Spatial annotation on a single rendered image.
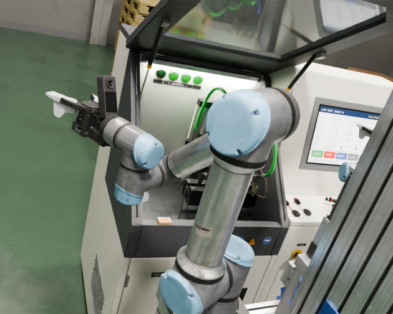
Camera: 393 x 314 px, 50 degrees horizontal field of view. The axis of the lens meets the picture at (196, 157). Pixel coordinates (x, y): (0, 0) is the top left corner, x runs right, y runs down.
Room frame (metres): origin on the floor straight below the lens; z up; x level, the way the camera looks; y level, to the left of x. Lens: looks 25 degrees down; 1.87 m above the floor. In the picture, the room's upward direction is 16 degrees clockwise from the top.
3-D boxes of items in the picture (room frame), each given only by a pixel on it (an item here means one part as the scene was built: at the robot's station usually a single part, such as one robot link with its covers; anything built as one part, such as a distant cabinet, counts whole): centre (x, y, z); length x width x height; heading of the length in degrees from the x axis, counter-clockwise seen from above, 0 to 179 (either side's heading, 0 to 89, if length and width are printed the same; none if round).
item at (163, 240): (1.45, -0.15, 0.87); 0.62 x 0.04 x 0.16; 116
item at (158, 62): (1.90, 0.07, 1.43); 0.54 x 0.03 x 0.02; 116
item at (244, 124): (0.77, -0.08, 1.41); 0.15 x 0.12 x 0.55; 146
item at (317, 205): (1.83, -0.74, 0.96); 0.70 x 0.22 x 0.03; 116
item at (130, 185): (0.93, 0.13, 1.34); 0.11 x 0.08 x 0.11; 146
